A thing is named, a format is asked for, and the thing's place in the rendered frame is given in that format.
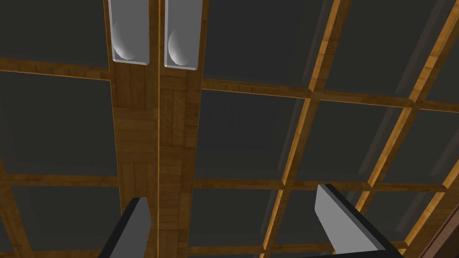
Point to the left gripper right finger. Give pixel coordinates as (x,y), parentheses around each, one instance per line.
(344,225)

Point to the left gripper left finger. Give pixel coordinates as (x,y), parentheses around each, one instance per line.
(132,233)

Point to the wooden glass-paned door leaf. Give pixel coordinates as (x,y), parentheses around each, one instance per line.
(138,136)
(179,136)

